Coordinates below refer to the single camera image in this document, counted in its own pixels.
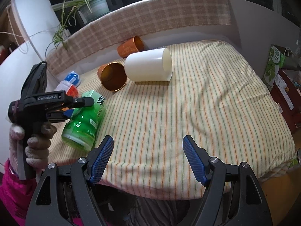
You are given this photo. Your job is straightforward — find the blue orange plastic bottle cup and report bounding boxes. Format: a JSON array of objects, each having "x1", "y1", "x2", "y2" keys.
[{"x1": 54, "y1": 71, "x2": 81, "y2": 97}]

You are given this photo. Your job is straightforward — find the green plastic bottle cup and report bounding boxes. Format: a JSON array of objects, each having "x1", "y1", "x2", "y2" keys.
[{"x1": 61, "y1": 90, "x2": 105, "y2": 152}]

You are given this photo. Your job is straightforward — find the red box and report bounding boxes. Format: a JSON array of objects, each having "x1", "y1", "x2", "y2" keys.
[{"x1": 270, "y1": 69, "x2": 300, "y2": 134}]

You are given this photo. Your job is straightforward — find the striped yellow table cloth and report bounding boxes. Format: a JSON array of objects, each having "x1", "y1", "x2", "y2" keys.
[{"x1": 48, "y1": 40, "x2": 296, "y2": 201}]

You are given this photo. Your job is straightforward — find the left hand in white glove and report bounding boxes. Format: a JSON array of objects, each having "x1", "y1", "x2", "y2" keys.
[{"x1": 9, "y1": 122, "x2": 57, "y2": 174}]

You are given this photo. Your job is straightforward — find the white plastic cup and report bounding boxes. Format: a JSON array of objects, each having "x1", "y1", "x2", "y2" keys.
[{"x1": 125, "y1": 47, "x2": 173, "y2": 82}]

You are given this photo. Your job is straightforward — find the white beaded cord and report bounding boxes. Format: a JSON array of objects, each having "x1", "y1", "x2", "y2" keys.
[{"x1": 5, "y1": 4, "x2": 30, "y2": 55}]

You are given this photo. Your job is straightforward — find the pink sleeved left forearm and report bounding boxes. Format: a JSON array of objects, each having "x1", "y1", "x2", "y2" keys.
[{"x1": 1, "y1": 160, "x2": 37, "y2": 225}]

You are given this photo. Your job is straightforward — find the orange metal cup far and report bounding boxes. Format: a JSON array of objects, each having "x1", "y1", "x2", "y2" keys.
[{"x1": 117, "y1": 36, "x2": 144, "y2": 58}]

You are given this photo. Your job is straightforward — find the spider plant in green pot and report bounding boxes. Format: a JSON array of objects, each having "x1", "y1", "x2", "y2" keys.
[{"x1": 45, "y1": 0, "x2": 113, "y2": 55}]

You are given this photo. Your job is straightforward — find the plaid beige sill cloth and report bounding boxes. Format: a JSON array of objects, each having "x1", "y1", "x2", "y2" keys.
[{"x1": 46, "y1": 0, "x2": 231, "y2": 75}]

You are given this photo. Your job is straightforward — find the green cardboard box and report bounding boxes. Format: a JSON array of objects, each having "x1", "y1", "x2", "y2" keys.
[{"x1": 262, "y1": 44, "x2": 292, "y2": 91}]

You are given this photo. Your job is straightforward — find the orange metal cup near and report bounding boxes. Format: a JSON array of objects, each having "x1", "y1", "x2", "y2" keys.
[{"x1": 97, "y1": 62, "x2": 128, "y2": 92}]

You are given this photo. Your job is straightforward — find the orange metal cup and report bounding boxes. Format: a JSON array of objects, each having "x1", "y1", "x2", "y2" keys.
[
  {"x1": 117, "y1": 36, "x2": 144, "y2": 58},
  {"x1": 97, "y1": 62, "x2": 128, "y2": 92}
]

